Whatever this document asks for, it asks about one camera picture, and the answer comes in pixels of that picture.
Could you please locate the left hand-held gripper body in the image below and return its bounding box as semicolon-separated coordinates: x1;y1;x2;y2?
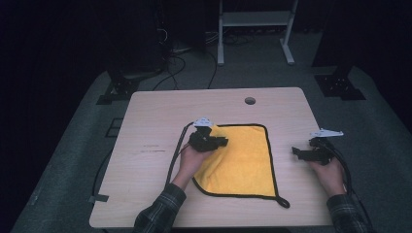
188;117;224;153

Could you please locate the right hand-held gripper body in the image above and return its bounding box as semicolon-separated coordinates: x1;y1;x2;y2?
307;128;345;166

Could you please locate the yellow towel with black trim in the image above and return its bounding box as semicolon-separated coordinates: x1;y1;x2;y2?
191;122;292;210

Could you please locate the person's left hand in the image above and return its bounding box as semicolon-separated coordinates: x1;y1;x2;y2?
179;144;212;183

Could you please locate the person's right hand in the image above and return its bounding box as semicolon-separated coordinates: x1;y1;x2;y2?
307;157;347;198

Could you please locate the dark floor socket panel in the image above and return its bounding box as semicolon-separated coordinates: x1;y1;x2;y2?
104;117;124;139

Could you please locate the black stand with angled legs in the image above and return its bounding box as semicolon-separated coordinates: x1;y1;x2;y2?
95;66;164;106

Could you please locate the grey tape strip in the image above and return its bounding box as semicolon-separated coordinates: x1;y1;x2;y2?
87;193;110;204

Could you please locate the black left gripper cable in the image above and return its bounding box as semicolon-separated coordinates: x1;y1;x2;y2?
164;121;196;188

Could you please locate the black stand base plate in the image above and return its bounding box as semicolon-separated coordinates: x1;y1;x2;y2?
314;65;367;102

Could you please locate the black floor cable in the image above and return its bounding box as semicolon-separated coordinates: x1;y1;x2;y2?
151;53;188;92
206;50;219;90

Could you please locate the thin black cable beside table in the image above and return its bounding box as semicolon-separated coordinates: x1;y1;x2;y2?
91;149;114;199

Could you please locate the white metal stand frame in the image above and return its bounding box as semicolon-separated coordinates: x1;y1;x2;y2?
217;0;299;67

